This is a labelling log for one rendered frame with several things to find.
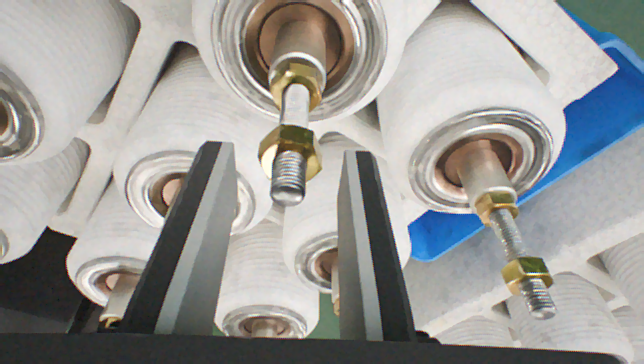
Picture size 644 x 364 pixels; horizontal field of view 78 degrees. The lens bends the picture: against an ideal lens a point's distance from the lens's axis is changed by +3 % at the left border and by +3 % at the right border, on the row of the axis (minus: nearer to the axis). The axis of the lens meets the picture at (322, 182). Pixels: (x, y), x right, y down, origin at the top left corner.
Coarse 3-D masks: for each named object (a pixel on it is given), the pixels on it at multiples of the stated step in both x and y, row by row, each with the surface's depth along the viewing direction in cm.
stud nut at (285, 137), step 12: (276, 132) 11; (288, 132) 11; (300, 132) 11; (312, 132) 11; (264, 144) 11; (276, 144) 11; (288, 144) 11; (300, 144) 11; (312, 144) 11; (264, 156) 11; (312, 156) 11; (264, 168) 12; (312, 168) 12
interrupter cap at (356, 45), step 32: (224, 0) 15; (256, 0) 16; (288, 0) 16; (320, 0) 16; (352, 0) 16; (224, 32) 16; (256, 32) 17; (352, 32) 16; (384, 32) 16; (224, 64) 17; (256, 64) 17; (352, 64) 17; (256, 96) 19; (352, 96) 19
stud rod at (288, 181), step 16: (288, 96) 13; (304, 96) 13; (288, 112) 13; (304, 112) 13; (288, 160) 11; (304, 160) 11; (272, 176) 11; (288, 176) 10; (304, 176) 11; (272, 192) 10; (288, 192) 10; (304, 192) 11
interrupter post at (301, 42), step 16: (288, 32) 16; (304, 32) 16; (320, 32) 17; (288, 48) 15; (304, 48) 15; (320, 48) 16; (272, 64) 15; (304, 64) 14; (320, 64) 15; (320, 80) 15
